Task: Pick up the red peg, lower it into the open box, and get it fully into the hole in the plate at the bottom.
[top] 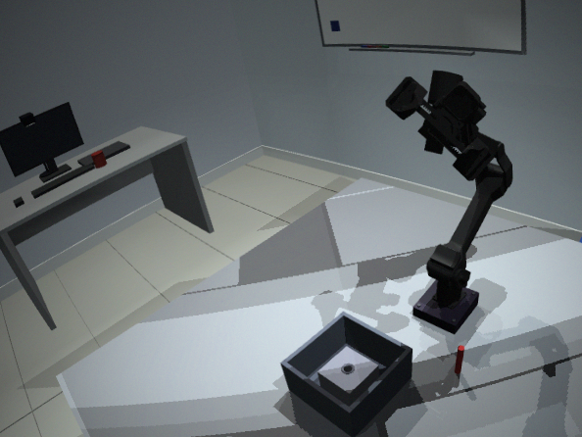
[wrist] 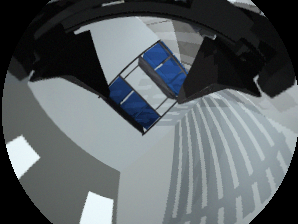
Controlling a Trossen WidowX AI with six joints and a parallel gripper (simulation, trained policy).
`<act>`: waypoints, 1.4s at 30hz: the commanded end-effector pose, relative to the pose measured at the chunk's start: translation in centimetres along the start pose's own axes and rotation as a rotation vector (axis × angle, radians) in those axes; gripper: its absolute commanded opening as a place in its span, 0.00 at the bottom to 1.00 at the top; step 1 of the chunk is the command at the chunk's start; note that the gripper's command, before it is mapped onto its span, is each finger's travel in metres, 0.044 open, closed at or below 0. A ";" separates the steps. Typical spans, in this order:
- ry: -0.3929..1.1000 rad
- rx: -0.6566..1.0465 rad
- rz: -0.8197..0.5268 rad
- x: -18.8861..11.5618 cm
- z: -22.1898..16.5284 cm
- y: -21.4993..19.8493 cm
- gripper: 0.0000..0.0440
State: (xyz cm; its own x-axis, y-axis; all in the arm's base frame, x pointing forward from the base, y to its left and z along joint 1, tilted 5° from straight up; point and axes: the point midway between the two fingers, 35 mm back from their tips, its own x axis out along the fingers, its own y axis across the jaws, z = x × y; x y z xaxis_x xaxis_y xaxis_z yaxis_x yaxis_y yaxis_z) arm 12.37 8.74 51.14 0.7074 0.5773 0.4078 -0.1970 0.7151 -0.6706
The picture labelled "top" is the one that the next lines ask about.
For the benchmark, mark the dark red peg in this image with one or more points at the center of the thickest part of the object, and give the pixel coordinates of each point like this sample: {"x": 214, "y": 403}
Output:
{"x": 459, "y": 359}

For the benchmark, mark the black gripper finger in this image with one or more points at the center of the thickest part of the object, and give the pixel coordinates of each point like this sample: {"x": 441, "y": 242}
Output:
{"x": 471, "y": 156}
{"x": 410, "y": 101}

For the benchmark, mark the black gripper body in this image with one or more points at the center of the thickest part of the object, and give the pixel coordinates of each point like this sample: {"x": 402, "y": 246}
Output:
{"x": 439, "y": 128}

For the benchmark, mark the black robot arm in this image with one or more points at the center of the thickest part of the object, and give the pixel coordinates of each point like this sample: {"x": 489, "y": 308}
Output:
{"x": 448, "y": 262}

